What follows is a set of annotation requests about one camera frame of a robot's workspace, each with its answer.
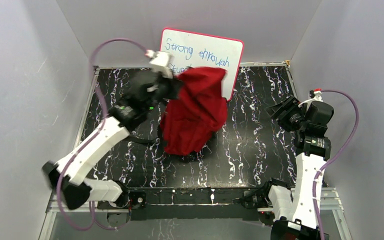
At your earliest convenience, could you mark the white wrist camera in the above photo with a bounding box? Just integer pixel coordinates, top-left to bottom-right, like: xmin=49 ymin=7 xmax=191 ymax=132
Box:
xmin=145 ymin=49 xmax=173 ymax=79
xmin=298 ymin=88 xmax=323 ymax=108

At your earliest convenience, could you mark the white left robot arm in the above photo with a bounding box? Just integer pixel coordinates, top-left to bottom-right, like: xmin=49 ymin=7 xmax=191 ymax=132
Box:
xmin=42 ymin=70 xmax=184 ymax=210

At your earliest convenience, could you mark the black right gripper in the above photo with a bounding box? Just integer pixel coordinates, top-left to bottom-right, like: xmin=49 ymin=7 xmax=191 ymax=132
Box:
xmin=264 ymin=95 xmax=308 ymax=133

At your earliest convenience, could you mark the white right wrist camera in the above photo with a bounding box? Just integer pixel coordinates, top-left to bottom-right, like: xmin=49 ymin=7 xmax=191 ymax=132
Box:
xmin=298 ymin=88 xmax=323 ymax=108

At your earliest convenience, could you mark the pink framed whiteboard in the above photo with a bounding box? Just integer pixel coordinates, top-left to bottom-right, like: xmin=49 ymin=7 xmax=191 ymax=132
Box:
xmin=160 ymin=28 xmax=244 ymax=101

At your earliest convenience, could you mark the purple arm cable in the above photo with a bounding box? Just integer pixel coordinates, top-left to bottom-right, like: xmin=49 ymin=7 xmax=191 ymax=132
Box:
xmin=56 ymin=38 xmax=150 ymax=232
xmin=312 ymin=89 xmax=360 ymax=240

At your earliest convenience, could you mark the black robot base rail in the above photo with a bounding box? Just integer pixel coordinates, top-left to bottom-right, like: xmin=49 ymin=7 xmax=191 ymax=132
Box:
xmin=95 ymin=187 xmax=284 ymax=226

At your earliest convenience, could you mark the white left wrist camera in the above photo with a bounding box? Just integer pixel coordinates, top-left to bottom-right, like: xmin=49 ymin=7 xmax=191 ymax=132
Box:
xmin=145 ymin=49 xmax=173 ymax=79

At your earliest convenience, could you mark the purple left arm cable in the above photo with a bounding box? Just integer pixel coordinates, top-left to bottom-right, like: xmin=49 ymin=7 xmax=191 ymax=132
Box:
xmin=56 ymin=38 xmax=150 ymax=232

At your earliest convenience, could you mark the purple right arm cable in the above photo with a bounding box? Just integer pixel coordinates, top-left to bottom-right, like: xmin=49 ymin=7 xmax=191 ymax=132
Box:
xmin=312 ymin=89 xmax=360 ymax=240

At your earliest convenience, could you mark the red student backpack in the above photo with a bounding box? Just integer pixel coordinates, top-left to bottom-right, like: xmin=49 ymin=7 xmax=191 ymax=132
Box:
xmin=159 ymin=66 xmax=228 ymax=157

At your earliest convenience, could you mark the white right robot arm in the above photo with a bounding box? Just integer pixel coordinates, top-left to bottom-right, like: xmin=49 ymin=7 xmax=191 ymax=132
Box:
xmin=240 ymin=94 xmax=334 ymax=240

